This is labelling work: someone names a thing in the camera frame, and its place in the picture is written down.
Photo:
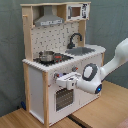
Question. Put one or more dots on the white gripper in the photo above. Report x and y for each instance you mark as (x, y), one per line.
(68, 81)

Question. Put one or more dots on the small metal pot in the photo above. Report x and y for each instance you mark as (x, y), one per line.
(46, 56)

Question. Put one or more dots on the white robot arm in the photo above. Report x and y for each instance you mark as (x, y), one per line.
(91, 79)

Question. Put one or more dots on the wooden toy kitchen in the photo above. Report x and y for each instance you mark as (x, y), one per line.
(40, 84)

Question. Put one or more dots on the right stove knob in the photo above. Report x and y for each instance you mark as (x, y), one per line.
(74, 69)

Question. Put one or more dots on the toy oven door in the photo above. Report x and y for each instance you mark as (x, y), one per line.
(64, 98)

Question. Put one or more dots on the black toy stovetop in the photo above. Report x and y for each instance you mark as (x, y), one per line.
(58, 58)

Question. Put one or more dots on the grey toy sink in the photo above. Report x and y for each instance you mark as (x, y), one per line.
(79, 51)

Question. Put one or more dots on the black toy faucet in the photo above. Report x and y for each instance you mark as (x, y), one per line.
(71, 44)

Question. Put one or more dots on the grey range hood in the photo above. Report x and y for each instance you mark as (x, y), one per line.
(48, 18)

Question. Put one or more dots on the grey backdrop curtain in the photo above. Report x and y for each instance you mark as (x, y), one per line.
(107, 27)

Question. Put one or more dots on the toy microwave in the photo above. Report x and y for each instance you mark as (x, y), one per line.
(77, 11)

